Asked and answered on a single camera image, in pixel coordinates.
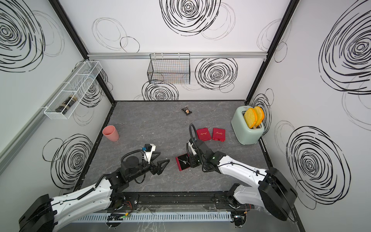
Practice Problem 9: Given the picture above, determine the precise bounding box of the black vertical frame post left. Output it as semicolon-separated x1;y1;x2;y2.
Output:
48;0;116;105

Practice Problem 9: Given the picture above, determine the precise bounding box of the white slotted cable duct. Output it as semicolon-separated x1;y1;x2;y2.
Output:
75;211;232;223

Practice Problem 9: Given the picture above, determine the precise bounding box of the black wire wall basket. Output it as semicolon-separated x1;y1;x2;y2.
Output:
147;53;191;85

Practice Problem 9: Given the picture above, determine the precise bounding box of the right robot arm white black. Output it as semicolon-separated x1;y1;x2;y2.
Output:
186;124;298;222

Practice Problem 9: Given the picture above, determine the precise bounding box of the yellow toast slice front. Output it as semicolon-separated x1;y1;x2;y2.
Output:
244;108;258;129

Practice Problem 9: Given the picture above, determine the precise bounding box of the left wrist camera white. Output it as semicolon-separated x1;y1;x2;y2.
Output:
142;144;156;163

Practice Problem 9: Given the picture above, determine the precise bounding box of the black vertical frame post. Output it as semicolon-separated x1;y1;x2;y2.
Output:
48;0;116;105
244;0;300;105

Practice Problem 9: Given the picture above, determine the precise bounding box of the mint green toaster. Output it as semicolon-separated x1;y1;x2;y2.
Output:
231;106;265;145

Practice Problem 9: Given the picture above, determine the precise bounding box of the white wire wall shelf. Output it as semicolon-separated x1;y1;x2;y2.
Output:
44;61;102;119

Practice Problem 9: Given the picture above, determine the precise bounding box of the small black snack packet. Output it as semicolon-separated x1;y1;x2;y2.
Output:
181;107;192;116

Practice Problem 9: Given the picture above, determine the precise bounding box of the red jewelry box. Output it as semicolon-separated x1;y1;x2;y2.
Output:
176;154;190;171

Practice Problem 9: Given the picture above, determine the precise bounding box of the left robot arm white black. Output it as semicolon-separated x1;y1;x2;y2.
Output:
18;149;170;232

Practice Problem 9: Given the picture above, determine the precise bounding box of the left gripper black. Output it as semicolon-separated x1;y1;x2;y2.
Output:
128;151;169;183

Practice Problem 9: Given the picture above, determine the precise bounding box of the orange toast slice back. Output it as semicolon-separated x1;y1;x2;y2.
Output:
254;106;265;127

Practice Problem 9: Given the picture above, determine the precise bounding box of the pink plastic cup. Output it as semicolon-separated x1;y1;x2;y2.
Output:
102;125;119;142

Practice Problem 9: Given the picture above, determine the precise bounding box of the black vertical frame post right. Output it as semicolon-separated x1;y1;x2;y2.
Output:
244;0;300;105

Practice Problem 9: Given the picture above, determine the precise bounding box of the dark bottle on shelf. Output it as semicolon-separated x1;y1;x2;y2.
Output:
55;95;77;115

